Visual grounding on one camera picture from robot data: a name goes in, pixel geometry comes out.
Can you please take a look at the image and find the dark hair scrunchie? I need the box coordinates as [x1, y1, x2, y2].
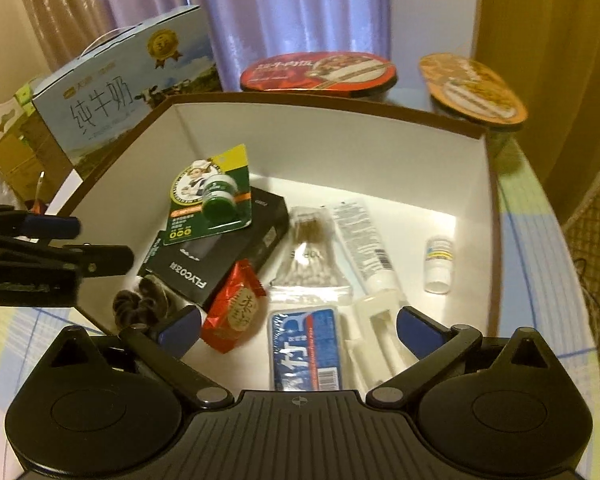
[112, 277, 173, 333]

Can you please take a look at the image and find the white tube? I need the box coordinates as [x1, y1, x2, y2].
[330, 199, 403, 293]

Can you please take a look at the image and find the black shaver box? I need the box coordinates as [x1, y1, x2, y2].
[137, 185, 289, 313]

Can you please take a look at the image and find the plain cardboard carton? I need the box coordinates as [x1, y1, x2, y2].
[0, 77, 46, 201]

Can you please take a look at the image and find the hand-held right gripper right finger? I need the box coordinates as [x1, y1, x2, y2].
[366, 305, 555, 410]

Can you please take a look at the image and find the checkered cloth desktop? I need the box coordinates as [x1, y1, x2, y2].
[0, 140, 600, 411]

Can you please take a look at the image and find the blue floss pick pack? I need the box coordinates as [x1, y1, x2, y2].
[267, 304, 343, 392]

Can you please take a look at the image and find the white hair clip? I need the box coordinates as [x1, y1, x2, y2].
[347, 290, 421, 386]

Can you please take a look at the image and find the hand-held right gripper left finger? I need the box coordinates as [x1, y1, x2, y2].
[44, 305, 236, 412]

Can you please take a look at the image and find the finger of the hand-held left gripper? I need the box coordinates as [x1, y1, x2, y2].
[0, 204, 82, 240]
[0, 236, 135, 282]

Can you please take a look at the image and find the red lid noodle bowl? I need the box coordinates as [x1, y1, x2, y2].
[239, 51, 399, 106]

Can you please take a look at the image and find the blue milk carton case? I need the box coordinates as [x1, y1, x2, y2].
[31, 5, 221, 181]

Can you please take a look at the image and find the cotton swab bag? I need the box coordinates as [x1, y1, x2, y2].
[269, 206, 353, 306]

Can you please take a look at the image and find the orange lid noodle bowl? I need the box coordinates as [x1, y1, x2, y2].
[419, 53, 528, 161]

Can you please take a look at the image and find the brown cardboard box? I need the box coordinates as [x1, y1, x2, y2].
[44, 91, 505, 376]

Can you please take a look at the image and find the small white bottle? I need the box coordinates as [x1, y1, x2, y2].
[424, 236, 455, 294]

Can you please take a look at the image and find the green blister card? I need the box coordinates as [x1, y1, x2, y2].
[162, 144, 253, 247]

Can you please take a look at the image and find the red snack packet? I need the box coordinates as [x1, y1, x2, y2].
[201, 260, 267, 356]

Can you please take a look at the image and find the quilted cover chair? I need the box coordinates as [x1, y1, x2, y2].
[562, 160, 600, 361]

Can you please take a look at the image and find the purple curtain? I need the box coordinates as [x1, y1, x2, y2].
[97, 0, 392, 93]

